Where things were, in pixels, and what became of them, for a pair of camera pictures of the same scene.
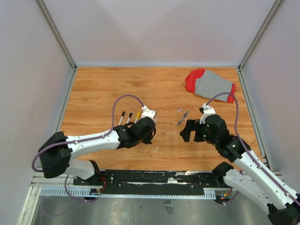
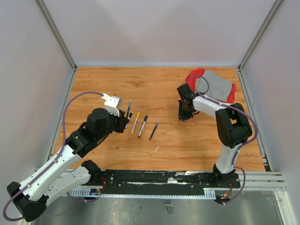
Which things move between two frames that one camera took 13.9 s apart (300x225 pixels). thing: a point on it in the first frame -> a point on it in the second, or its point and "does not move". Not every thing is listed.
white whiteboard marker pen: [129, 117] does not move
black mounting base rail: [152, 182] does not move
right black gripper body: [201, 134] -> [183, 113]
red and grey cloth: [206, 83] does not move
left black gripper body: [147, 139] -> [115, 123]
